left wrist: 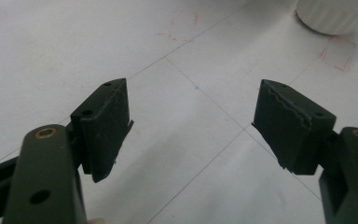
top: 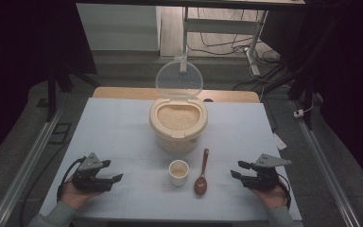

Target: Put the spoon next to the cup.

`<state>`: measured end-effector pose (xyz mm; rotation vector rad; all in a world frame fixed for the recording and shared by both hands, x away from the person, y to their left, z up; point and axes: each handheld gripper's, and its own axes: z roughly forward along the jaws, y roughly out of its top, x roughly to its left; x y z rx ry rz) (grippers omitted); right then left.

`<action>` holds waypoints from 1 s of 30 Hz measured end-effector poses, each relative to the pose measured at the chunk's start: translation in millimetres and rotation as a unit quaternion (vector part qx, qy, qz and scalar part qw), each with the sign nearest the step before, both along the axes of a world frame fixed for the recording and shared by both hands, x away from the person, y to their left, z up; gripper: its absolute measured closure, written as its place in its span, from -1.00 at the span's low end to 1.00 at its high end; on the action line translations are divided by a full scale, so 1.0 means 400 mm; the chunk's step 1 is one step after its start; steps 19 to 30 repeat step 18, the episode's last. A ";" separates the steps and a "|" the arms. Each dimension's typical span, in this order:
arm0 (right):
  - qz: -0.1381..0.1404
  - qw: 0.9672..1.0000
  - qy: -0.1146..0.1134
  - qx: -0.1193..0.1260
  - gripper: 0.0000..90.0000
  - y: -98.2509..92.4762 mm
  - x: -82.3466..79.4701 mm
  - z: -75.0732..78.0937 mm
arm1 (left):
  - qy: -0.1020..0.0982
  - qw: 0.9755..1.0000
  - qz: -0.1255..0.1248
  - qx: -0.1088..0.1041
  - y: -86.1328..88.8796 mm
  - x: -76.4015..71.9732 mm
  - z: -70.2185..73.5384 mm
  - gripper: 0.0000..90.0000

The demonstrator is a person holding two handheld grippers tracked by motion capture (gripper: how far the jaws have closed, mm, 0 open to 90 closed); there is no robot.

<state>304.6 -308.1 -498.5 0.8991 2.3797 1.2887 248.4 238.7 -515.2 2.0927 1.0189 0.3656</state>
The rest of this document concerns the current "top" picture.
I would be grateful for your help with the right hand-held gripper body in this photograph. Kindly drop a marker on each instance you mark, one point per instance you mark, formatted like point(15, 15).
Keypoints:
point(264, 176)

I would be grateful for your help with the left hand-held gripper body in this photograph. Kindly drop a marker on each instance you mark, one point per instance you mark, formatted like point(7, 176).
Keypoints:
point(89, 176)

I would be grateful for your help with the brown wooden spoon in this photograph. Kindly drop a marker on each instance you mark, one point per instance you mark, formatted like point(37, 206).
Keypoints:
point(201, 186)

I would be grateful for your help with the white cup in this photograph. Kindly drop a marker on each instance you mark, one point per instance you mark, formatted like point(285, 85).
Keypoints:
point(179, 173)

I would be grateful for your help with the cream rice container with lid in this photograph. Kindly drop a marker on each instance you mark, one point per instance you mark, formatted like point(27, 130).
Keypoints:
point(178, 126)

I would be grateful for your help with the person's right hand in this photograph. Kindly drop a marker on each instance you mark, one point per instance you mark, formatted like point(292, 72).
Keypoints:
point(272, 197)

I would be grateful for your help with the person's left hand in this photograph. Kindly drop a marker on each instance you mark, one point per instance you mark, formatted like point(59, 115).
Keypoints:
point(75, 197)

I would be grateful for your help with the white paper tag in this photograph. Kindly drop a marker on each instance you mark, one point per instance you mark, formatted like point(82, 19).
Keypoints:
point(279, 142)

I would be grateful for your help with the white table sheet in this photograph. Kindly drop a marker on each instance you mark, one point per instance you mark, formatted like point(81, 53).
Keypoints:
point(113, 126)

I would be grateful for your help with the black floor plate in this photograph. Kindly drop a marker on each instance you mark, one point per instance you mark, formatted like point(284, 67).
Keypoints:
point(60, 133)

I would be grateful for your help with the white power adapter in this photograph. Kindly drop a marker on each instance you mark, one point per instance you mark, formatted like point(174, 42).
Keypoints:
point(298, 113)

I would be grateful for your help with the black tripod stand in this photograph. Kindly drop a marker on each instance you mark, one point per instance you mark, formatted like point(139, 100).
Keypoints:
point(299, 85)

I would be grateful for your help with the dark curtain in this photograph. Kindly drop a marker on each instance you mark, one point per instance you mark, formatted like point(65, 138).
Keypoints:
point(346, 78)
point(19, 63)

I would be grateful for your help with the white cabinet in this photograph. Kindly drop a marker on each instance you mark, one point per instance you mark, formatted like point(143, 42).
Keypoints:
point(119, 28)

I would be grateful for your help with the aluminium rail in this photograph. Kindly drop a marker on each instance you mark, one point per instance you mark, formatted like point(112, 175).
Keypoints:
point(28, 164)
point(324, 167)

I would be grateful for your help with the white desk frame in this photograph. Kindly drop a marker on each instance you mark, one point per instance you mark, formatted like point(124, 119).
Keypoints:
point(220, 26)

